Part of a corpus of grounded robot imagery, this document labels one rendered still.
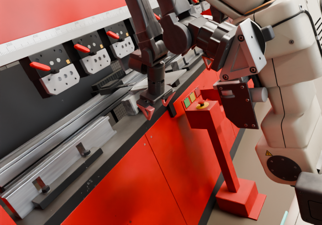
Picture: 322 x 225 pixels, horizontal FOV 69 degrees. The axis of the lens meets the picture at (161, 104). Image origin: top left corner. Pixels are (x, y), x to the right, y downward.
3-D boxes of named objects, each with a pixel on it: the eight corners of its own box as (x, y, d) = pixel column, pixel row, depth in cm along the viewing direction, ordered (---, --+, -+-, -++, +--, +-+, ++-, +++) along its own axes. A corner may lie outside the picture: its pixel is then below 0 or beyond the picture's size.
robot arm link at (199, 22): (205, 30, 53) (216, 23, 56) (169, 13, 56) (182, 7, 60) (195, 64, 59) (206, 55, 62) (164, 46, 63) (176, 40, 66)
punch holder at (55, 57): (52, 97, 87) (28, 55, 82) (41, 99, 93) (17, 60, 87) (82, 80, 98) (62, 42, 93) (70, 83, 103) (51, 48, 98)
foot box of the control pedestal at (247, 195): (257, 220, 141) (252, 206, 137) (219, 209, 158) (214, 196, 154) (266, 195, 154) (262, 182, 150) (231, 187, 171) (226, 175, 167)
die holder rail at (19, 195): (22, 219, 77) (5, 198, 74) (15, 216, 81) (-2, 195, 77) (117, 132, 113) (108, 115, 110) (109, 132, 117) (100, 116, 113)
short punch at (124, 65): (127, 74, 125) (120, 57, 122) (124, 74, 126) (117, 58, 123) (138, 67, 132) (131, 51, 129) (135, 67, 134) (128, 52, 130)
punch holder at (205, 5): (204, 10, 203) (199, -9, 197) (196, 14, 208) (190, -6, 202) (210, 7, 213) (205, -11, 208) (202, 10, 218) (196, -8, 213)
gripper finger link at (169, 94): (149, 109, 88) (148, 88, 82) (161, 99, 92) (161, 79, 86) (164, 116, 85) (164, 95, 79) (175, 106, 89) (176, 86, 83)
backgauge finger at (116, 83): (130, 90, 130) (126, 82, 129) (100, 95, 146) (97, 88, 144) (142, 81, 139) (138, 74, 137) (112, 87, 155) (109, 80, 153)
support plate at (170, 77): (170, 85, 109) (170, 83, 109) (131, 92, 125) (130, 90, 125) (186, 70, 122) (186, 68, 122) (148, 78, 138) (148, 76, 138)
